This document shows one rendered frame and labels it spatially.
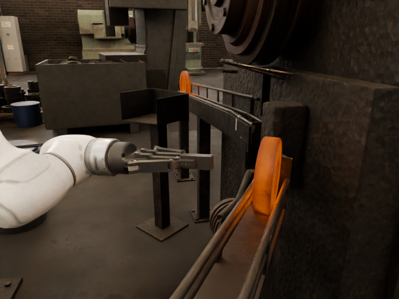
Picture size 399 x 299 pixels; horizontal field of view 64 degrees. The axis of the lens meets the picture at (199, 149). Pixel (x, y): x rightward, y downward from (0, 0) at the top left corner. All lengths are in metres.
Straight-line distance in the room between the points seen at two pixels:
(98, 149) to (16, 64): 9.85
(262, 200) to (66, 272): 1.17
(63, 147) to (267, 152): 0.46
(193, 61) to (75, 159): 8.70
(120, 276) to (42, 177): 0.87
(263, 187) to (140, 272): 1.02
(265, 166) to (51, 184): 0.43
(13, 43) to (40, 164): 9.85
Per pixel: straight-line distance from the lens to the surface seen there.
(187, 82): 2.06
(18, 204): 0.70
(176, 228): 1.75
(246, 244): 0.55
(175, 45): 3.94
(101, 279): 1.51
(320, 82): 0.86
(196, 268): 0.39
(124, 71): 3.38
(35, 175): 0.72
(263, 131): 0.90
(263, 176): 0.57
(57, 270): 1.62
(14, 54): 10.56
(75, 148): 0.79
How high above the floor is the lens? 0.96
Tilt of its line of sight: 19 degrees down
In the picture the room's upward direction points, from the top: straight up
